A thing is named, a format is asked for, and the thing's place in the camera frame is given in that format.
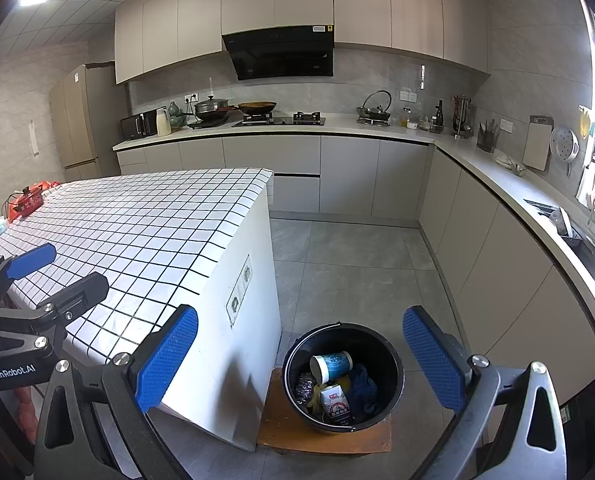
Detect silver foil packet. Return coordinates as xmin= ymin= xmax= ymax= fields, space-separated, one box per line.
xmin=293 ymin=371 xmax=321 ymax=406

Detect white plate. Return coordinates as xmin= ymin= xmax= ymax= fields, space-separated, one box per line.
xmin=495 ymin=152 xmax=528 ymax=176

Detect black range hood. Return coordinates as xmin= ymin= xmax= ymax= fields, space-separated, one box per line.
xmin=222 ymin=25 xmax=335 ymax=81

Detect wok with hoop handle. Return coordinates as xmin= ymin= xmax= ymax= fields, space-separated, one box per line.
xmin=356 ymin=90 xmax=393 ymax=122

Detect black induction cooker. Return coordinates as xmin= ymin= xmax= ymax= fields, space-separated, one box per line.
xmin=187 ymin=116 xmax=230 ymax=130

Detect dark knife holder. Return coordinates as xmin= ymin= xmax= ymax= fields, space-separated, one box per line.
xmin=476 ymin=119 xmax=501 ymax=153

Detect black bucket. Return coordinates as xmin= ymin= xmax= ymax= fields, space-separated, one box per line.
xmin=282 ymin=323 xmax=405 ymax=433

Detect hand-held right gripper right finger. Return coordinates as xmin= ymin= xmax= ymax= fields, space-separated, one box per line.
xmin=402 ymin=305 xmax=568 ymax=480

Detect white snack packet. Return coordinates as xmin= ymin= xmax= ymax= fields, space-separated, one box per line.
xmin=319 ymin=384 xmax=354 ymax=426

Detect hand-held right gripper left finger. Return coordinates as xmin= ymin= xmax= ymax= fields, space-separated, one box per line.
xmin=34 ymin=304 xmax=199 ymax=480

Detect blue and white paper cup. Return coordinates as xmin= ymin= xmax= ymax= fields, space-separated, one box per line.
xmin=310 ymin=351 xmax=354 ymax=383

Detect black frying pan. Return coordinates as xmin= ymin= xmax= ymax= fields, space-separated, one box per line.
xmin=227 ymin=101 xmax=278 ymax=117

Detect grey pot with lid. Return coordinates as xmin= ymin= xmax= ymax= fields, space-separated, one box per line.
xmin=194 ymin=95 xmax=230 ymax=122

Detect black microwave oven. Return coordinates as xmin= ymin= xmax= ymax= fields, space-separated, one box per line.
xmin=120 ymin=110 xmax=159 ymax=141

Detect white cutting board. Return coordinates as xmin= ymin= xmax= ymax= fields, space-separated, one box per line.
xmin=521 ymin=116 xmax=554 ymax=172

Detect black gas stove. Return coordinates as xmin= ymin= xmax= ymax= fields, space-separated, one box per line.
xmin=232 ymin=110 xmax=327 ymax=127

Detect table side socket panel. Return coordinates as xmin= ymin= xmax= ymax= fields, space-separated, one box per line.
xmin=226 ymin=254 xmax=254 ymax=328

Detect metal utensil rack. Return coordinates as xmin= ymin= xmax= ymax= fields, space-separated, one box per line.
xmin=451 ymin=95 xmax=475 ymax=140

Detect white checked kitchen table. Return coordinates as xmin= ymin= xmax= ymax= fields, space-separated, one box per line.
xmin=0 ymin=166 xmax=283 ymax=453

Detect beige refrigerator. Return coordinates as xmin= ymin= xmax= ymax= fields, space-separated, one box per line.
xmin=50 ymin=64 xmax=130 ymax=183

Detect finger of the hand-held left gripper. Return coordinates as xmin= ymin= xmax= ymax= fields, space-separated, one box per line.
xmin=0 ymin=271 xmax=111 ymax=333
xmin=0 ymin=242 xmax=58 ymax=296

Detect wooden stool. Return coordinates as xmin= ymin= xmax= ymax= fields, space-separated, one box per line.
xmin=256 ymin=367 xmax=392 ymax=456

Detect grey lower kitchen cabinets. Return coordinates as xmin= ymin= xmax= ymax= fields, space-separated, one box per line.
xmin=113 ymin=127 xmax=595 ymax=411

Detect beige upper cabinets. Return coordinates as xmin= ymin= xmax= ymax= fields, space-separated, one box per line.
xmin=114 ymin=0 xmax=493 ymax=86

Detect black sink tray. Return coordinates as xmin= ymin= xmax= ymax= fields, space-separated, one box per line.
xmin=525 ymin=199 xmax=585 ymax=248

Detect blue cloth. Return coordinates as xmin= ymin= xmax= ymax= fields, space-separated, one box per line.
xmin=347 ymin=364 xmax=379 ymax=418

